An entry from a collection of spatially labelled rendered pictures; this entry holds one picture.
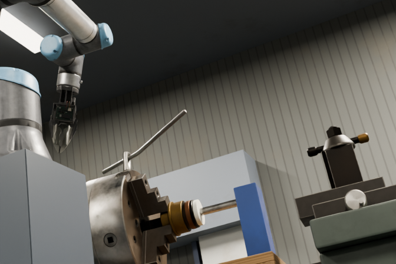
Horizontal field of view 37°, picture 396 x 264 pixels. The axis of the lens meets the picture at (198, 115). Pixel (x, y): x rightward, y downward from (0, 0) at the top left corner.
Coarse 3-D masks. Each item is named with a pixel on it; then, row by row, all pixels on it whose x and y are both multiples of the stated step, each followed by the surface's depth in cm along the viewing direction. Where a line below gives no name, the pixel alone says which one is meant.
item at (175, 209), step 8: (192, 200) 157; (168, 208) 156; (176, 208) 156; (184, 208) 155; (192, 208) 155; (160, 216) 157; (168, 216) 156; (176, 216) 154; (184, 216) 155; (192, 216) 154; (168, 224) 156; (176, 224) 154; (184, 224) 154; (192, 224) 155; (176, 232) 156; (184, 232) 157
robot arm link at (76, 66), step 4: (80, 56) 197; (76, 60) 194; (80, 60) 196; (72, 64) 194; (76, 64) 195; (80, 64) 197; (60, 68) 195; (64, 68) 194; (68, 68) 194; (72, 68) 194; (76, 68) 195; (80, 68) 197; (60, 72) 195; (64, 72) 197; (68, 72) 194; (72, 72) 194; (76, 72) 195; (80, 72) 197; (80, 76) 197
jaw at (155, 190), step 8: (120, 176) 158; (128, 176) 159; (136, 176) 159; (144, 176) 158; (136, 184) 156; (144, 184) 156; (136, 192) 157; (144, 192) 156; (152, 192) 156; (136, 200) 157; (144, 200) 157; (152, 200) 156; (160, 200) 157; (168, 200) 159; (144, 208) 157; (152, 208) 157; (160, 208) 157; (144, 216) 158
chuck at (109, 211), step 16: (112, 176) 158; (96, 192) 153; (112, 192) 151; (128, 192) 155; (96, 208) 149; (112, 208) 148; (128, 208) 151; (96, 224) 147; (112, 224) 146; (128, 224) 148; (96, 240) 147; (128, 240) 145; (112, 256) 146; (128, 256) 146
